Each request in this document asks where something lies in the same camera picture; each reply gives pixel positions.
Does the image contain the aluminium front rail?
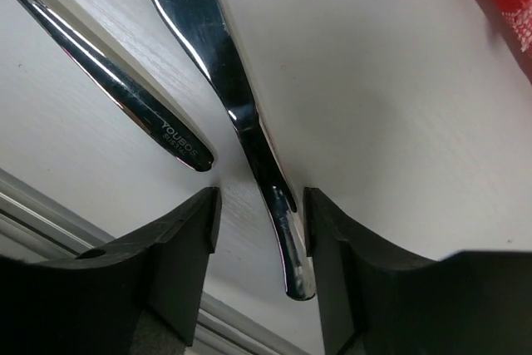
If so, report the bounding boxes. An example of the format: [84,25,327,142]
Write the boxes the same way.
[1,172,299,354]

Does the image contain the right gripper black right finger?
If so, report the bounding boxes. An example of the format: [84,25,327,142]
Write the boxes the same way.
[304,188,531,354]

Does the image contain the silver fork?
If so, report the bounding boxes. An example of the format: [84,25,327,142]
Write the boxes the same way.
[17,0,214,172]

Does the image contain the silver table knife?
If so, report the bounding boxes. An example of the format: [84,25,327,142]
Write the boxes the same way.
[151,0,316,301]

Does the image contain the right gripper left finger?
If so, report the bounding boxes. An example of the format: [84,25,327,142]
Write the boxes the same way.
[1,187,222,354]

